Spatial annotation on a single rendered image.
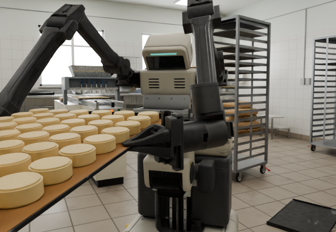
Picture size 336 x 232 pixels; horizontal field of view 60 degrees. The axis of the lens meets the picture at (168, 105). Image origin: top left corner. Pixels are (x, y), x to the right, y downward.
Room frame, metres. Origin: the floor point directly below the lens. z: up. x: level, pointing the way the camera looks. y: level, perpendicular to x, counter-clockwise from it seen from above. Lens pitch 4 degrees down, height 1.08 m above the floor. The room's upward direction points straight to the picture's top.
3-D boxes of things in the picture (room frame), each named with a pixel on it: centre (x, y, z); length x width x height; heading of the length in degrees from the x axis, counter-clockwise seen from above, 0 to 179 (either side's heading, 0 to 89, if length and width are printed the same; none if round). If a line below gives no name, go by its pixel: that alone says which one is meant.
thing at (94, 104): (3.84, 1.17, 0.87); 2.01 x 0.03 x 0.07; 27
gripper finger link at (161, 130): (0.50, 0.03, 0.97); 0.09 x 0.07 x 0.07; 119
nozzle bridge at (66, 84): (3.80, 0.99, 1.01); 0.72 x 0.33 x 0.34; 117
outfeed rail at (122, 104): (3.97, 0.91, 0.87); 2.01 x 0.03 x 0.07; 27
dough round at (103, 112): (0.72, 0.16, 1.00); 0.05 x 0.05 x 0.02
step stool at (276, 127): (5.95, -2.19, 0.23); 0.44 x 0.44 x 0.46; 17
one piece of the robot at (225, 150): (1.70, -0.10, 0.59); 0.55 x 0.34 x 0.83; 73
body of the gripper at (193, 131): (0.54, -0.03, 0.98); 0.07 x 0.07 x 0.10; 29
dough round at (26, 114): (0.71, 0.36, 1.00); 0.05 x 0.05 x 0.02
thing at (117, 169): (3.35, 0.76, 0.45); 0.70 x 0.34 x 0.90; 27
